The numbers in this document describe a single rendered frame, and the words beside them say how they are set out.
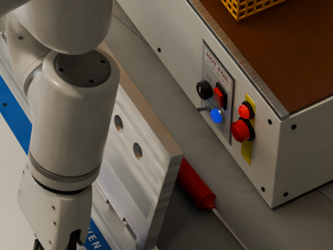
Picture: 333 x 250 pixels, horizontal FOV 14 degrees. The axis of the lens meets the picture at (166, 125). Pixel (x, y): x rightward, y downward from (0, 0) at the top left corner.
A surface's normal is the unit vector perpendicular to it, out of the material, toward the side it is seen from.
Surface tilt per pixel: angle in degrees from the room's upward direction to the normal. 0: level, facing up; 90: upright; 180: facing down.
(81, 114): 85
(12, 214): 0
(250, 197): 0
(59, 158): 82
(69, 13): 89
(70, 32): 90
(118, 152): 76
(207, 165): 0
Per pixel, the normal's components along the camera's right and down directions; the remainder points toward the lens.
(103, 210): 0.00, -0.62
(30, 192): -0.85, 0.25
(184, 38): -0.87, 0.39
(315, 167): 0.49, 0.69
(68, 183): 0.11, 0.73
